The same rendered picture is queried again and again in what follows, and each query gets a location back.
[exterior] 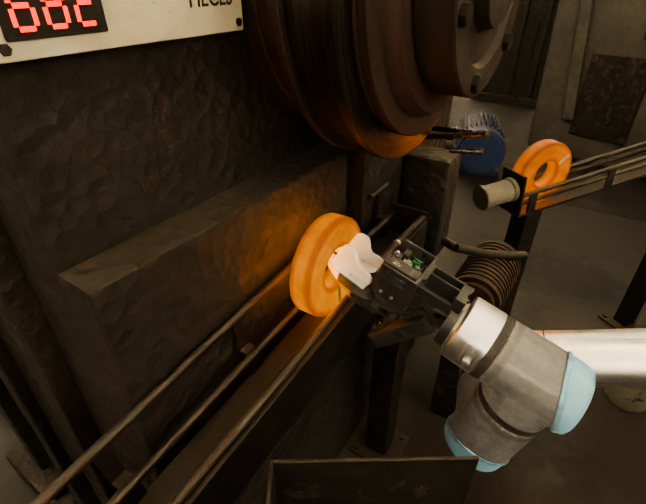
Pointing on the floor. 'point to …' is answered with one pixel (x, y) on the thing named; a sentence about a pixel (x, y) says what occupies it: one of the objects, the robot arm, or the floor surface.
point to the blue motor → (476, 165)
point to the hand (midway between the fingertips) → (328, 254)
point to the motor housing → (484, 278)
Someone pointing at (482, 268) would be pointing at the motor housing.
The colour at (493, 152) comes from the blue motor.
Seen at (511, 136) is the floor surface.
